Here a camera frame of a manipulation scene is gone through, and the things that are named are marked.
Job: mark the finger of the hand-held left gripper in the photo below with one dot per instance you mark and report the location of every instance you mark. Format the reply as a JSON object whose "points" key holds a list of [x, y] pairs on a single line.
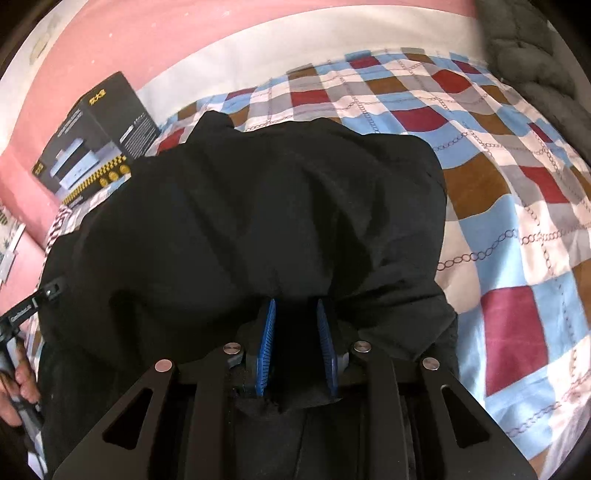
{"points": [[51, 290]]}

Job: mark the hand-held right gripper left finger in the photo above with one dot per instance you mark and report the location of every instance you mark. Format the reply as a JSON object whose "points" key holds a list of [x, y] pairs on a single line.
{"points": [[266, 346]]}

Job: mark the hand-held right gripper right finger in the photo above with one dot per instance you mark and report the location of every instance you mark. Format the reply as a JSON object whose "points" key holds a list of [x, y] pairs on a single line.
{"points": [[327, 350]]}

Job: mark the black garment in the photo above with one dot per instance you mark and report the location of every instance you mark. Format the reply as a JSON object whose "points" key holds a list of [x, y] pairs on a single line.
{"points": [[254, 207]]}

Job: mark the person's left hand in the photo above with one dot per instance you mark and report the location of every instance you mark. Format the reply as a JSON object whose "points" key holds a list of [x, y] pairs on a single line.
{"points": [[23, 385]]}

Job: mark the red white striped pillow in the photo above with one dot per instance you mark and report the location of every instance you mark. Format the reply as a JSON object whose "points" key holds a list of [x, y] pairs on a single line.
{"points": [[57, 226]]}

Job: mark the dark appliance cardboard box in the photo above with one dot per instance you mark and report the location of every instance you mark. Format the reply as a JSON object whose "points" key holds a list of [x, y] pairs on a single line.
{"points": [[92, 138]]}

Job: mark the checkered bed blanket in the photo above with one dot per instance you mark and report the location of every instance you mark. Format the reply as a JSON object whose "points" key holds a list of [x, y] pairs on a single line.
{"points": [[508, 230]]}

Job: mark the grey folded blanket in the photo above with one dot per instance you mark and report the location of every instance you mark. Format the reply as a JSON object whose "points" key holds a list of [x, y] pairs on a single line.
{"points": [[531, 55]]}

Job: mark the plant shelf wall sticker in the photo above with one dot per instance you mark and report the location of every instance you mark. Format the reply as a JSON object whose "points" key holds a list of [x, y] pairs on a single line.
{"points": [[9, 249]]}

